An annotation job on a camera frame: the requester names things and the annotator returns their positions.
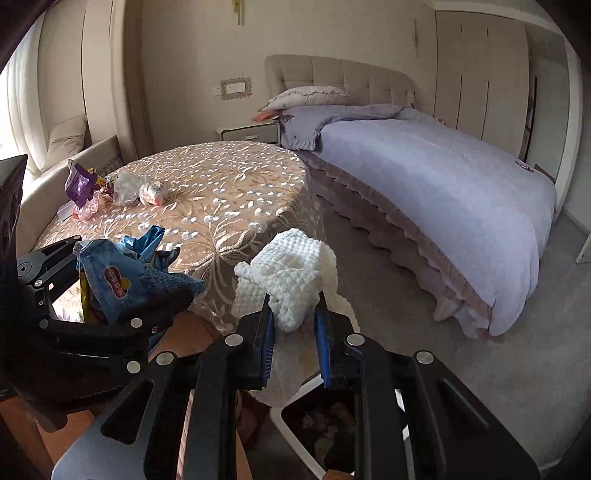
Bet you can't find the pink white small wrapper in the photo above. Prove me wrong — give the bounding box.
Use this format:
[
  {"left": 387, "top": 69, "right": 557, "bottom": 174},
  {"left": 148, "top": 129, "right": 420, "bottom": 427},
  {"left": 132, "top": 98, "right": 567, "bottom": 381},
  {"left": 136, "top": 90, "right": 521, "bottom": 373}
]
[{"left": 139, "top": 181, "right": 167, "bottom": 207}]

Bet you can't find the purple snack bag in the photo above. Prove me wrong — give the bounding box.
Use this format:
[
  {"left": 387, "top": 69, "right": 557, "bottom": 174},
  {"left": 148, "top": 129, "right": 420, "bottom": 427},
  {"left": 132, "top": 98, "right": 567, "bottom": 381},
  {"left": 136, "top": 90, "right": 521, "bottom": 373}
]
[{"left": 64, "top": 159, "right": 98, "bottom": 208}]

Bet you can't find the orange packet on nightstand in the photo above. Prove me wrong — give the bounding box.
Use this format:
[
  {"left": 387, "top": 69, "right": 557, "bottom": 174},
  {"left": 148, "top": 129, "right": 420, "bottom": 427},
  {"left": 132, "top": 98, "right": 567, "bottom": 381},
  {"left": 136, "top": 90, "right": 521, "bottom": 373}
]
[{"left": 252, "top": 111, "right": 280, "bottom": 123}]

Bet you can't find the embroidered beige tablecloth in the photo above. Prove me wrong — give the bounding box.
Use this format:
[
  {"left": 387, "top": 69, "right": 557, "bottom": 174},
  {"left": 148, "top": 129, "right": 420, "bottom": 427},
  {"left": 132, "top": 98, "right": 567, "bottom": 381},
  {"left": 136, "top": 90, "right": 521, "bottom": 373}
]
[{"left": 37, "top": 141, "right": 325, "bottom": 333}]

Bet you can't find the framed wall switch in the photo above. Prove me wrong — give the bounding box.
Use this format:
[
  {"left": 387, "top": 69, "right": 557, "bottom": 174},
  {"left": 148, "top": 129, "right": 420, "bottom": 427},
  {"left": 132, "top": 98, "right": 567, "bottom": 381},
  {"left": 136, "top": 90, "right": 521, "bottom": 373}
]
[{"left": 219, "top": 77, "right": 252, "bottom": 100}]

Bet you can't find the bed with lavender duvet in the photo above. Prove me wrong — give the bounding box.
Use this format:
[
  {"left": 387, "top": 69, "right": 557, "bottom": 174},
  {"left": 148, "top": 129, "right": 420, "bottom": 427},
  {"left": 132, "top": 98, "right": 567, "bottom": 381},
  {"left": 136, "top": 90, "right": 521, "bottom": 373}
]
[{"left": 280, "top": 104, "right": 556, "bottom": 337}]

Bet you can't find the blue snack bag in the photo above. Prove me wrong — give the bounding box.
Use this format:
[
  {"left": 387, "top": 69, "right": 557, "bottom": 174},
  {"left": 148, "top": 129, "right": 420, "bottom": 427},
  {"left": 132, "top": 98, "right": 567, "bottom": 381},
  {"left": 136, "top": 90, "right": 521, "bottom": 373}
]
[{"left": 73, "top": 225, "right": 204, "bottom": 325}]

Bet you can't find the white paper towel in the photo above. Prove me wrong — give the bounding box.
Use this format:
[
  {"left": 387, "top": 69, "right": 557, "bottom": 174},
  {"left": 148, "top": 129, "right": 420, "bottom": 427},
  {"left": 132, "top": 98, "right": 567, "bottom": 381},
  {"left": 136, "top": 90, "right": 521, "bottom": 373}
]
[{"left": 232, "top": 227, "right": 340, "bottom": 334}]

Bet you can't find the beige sofa cushion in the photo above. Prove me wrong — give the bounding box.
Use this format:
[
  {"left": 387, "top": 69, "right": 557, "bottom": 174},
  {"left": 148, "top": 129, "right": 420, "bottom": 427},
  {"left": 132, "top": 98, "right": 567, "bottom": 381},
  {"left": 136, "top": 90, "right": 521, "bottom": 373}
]
[{"left": 41, "top": 115, "right": 88, "bottom": 173}]

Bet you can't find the clear crumpled plastic bag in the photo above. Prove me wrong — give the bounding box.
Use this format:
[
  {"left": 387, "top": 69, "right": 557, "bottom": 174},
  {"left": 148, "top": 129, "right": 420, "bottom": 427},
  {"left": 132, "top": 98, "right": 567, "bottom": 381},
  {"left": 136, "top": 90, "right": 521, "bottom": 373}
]
[{"left": 112, "top": 170, "right": 147, "bottom": 207}]

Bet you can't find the beige sofa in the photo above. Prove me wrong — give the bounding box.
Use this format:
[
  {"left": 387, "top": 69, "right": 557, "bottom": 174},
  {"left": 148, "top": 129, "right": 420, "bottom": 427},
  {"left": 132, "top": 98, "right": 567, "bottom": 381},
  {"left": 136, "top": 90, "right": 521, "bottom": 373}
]
[{"left": 16, "top": 136, "right": 124, "bottom": 257}]

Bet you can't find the beige built-in wardrobe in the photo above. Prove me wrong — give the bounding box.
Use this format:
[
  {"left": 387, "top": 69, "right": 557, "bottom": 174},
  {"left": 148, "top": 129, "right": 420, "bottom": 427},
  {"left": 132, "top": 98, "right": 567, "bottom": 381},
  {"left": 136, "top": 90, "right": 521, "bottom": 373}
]
[{"left": 435, "top": 11, "right": 570, "bottom": 179}]

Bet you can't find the beige tufted headboard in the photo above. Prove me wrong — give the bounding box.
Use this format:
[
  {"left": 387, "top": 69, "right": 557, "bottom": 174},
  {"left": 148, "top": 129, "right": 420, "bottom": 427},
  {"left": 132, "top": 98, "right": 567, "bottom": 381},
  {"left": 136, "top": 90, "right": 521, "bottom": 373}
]
[{"left": 264, "top": 54, "right": 417, "bottom": 106}]

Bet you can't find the frilled grey pillow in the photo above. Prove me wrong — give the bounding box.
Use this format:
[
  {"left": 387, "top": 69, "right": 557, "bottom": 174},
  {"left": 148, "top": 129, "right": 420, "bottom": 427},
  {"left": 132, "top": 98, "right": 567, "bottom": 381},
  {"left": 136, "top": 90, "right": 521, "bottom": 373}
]
[{"left": 259, "top": 85, "right": 352, "bottom": 112}]

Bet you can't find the grey bedside nightstand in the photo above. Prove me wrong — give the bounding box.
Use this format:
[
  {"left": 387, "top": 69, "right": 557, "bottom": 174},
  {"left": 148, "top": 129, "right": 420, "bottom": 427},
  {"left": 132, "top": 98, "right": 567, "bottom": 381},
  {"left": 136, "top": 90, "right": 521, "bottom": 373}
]
[{"left": 216, "top": 121, "right": 280, "bottom": 145}]

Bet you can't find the gold wall ornament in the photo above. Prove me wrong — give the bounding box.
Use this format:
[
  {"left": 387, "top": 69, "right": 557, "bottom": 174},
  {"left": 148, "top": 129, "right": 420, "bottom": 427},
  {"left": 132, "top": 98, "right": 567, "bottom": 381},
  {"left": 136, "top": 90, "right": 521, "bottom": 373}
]
[
  {"left": 413, "top": 19, "right": 419, "bottom": 58},
  {"left": 232, "top": 0, "right": 243, "bottom": 26}
]

